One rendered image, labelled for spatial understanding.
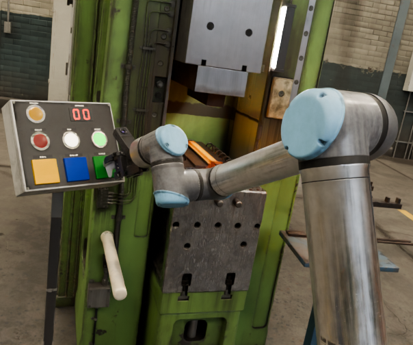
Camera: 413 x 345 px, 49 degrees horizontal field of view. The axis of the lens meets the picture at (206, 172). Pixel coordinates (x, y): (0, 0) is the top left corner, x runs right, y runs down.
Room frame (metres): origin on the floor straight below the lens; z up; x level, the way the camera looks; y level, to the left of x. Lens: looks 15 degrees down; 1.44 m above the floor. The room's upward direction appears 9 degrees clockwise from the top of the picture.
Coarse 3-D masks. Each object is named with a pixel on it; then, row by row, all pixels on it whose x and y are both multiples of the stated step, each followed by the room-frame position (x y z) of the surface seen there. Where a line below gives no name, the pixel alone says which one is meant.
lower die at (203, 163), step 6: (198, 144) 2.04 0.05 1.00; (204, 144) 2.10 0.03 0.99; (192, 150) 1.94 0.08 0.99; (204, 150) 1.95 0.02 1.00; (210, 150) 2.00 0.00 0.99; (186, 156) 1.83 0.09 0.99; (192, 156) 1.84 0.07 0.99; (198, 156) 1.85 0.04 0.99; (216, 156) 1.90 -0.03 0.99; (186, 162) 1.77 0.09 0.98; (192, 162) 1.75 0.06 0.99; (198, 162) 1.76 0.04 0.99; (204, 162) 1.77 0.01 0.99; (186, 168) 1.70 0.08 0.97; (192, 168) 1.71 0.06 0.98; (198, 168) 1.71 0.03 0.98; (204, 168) 1.72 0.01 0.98
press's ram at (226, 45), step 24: (192, 0) 1.69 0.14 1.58; (216, 0) 1.70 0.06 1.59; (240, 0) 1.73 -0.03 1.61; (264, 0) 1.76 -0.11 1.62; (192, 24) 1.68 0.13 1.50; (216, 24) 1.71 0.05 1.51; (240, 24) 1.74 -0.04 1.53; (264, 24) 1.77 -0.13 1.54; (192, 48) 1.68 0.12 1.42; (216, 48) 1.71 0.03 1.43; (240, 48) 1.74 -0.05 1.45; (264, 48) 1.78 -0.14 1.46
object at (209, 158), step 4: (192, 144) 2.00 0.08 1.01; (196, 144) 2.00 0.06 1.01; (196, 148) 1.93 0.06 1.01; (200, 148) 1.94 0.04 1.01; (200, 152) 1.87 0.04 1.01; (204, 152) 1.88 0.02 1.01; (204, 156) 1.82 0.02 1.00; (208, 156) 1.81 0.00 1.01; (208, 160) 1.77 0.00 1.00; (212, 160) 1.75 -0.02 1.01; (216, 160) 1.76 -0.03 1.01; (212, 164) 1.71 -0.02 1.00; (216, 164) 1.68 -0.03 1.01
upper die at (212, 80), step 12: (180, 72) 1.92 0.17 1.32; (192, 72) 1.75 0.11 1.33; (204, 72) 1.70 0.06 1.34; (216, 72) 1.72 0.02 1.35; (228, 72) 1.73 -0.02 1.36; (240, 72) 1.75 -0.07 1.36; (192, 84) 1.73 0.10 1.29; (204, 84) 1.71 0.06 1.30; (216, 84) 1.72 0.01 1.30; (228, 84) 1.74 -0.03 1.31; (240, 84) 1.75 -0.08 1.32; (240, 96) 1.75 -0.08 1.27
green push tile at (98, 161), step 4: (96, 156) 1.43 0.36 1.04; (100, 156) 1.44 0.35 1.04; (104, 156) 1.45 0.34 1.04; (96, 160) 1.42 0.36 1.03; (100, 160) 1.43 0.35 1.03; (96, 164) 1.42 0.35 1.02; (100, 164) 1.42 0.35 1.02; (96, 168) 1.41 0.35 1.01; (100, 168) 1.42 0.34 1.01; (104, 168) 1.43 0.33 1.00; (96, 172) 1.40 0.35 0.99; (100, 172) 1.41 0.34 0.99; (104, 172) 1.42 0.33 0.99; (112, 172) 1.44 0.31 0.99; (96, 176) 1.40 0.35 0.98; (100, 176) 1.41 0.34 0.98; (104, 176) 1.42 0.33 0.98; (108, 176) 1.43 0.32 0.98; (112, 176) 1.44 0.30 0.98
